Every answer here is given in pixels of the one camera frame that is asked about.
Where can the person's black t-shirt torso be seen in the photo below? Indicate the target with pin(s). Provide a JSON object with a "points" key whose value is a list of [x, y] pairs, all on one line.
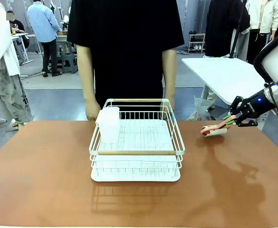
{"points": [[127, 47]]}

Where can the bystander in camouflage trousers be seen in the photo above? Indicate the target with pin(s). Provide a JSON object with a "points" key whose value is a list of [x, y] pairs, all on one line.
{"points": [[3, 71]]}

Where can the small shoe rack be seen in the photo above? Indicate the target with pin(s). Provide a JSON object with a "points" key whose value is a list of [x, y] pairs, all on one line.
{"points": [[196, 42]]}

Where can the seated bystander in black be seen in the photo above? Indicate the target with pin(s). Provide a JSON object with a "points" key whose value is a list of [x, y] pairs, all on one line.
{"points": [[18, 27]]}

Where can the toy hot dog with bun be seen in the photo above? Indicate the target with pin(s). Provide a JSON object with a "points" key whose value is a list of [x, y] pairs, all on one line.
{"points": [[213, 133]]}

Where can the white desk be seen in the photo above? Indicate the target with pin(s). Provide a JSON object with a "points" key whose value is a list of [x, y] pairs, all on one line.
{"points": [[20, 35]]}

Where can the white side table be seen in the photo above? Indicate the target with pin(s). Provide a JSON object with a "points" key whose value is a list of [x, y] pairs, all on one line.
{"points": [[226, 76]]}

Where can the person's right forearm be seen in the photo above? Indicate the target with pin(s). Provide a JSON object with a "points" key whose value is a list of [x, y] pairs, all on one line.
{"points": [[86, 76]]}

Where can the clear plastic bag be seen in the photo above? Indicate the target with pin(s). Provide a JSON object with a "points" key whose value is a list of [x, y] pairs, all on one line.
{"points": [[203, 107]]}

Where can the white drip tray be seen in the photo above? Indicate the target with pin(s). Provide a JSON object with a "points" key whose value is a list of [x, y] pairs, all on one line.
{"points": [[134, 177]]}

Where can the person's right hand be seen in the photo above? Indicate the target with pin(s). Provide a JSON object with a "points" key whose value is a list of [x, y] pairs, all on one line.
{"points": [[92, 110]]}

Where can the black stand pole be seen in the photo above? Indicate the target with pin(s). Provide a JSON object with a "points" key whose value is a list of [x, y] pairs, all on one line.
{"points": [[237, 31]]}

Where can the bystander in light blue shirt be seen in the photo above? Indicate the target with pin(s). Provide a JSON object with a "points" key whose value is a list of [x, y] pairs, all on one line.
{"points": [[43, 26]]}

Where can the person's left hand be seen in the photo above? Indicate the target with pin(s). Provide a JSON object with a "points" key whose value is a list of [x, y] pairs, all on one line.
{"points": [[169, 104]]}

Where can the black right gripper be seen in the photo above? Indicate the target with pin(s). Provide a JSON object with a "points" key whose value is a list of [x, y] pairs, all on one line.
{"points": [[260, 104]]}

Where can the bystander in white jacket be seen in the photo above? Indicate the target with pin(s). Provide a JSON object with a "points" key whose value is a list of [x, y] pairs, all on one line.
{"points": [[264, 21]]}

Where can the bystander in black coat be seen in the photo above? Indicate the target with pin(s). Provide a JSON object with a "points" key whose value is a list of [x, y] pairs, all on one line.
{"points": [[222, 28]]}

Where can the translucent white utensil cup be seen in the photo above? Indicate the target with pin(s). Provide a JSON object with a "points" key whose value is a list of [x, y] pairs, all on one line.
{"points": [[109, 126]]}

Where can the grey step stool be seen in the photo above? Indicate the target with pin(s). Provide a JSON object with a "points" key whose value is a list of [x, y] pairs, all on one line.
{"points": [[69, 63]]}

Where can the person's left forearm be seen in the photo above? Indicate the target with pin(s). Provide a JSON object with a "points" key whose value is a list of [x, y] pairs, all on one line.
{"points": [[169, 71]]}

